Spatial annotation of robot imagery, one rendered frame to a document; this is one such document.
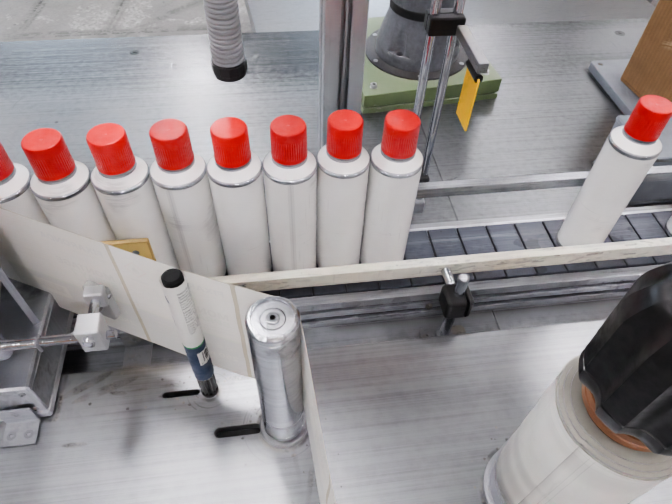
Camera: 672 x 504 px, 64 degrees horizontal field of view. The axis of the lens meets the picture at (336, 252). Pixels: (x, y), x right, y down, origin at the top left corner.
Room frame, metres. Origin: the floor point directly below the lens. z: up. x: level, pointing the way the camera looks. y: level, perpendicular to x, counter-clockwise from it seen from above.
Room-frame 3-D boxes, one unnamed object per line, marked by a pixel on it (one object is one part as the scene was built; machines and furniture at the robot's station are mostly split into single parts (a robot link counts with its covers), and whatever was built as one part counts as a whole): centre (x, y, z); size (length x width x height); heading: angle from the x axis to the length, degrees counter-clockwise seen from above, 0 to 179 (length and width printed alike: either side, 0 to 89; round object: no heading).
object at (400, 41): (0.91, -0.13, 0.92); 0.15 x 0.15 x 0.10
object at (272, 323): (0.20, 0.04, 0.97); 0.05 x 0.05 x 0.19
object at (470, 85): (0.43, -0.11, 1.09); 0.03 x 0.01 x 0.06; 10
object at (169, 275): (0.23, 0.12, 0.97); 0.02 x 0.02 x 0.19
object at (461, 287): (0.33, -0.13, 0.89); 0.03 x 0.03 x 0.12; 10
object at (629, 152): (0.45, -0.30, 0.98); 0.05 x 0.05 x 0.20
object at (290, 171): (0.39, 0.05, 0.98); 0.05 x 0.05 x 0.20
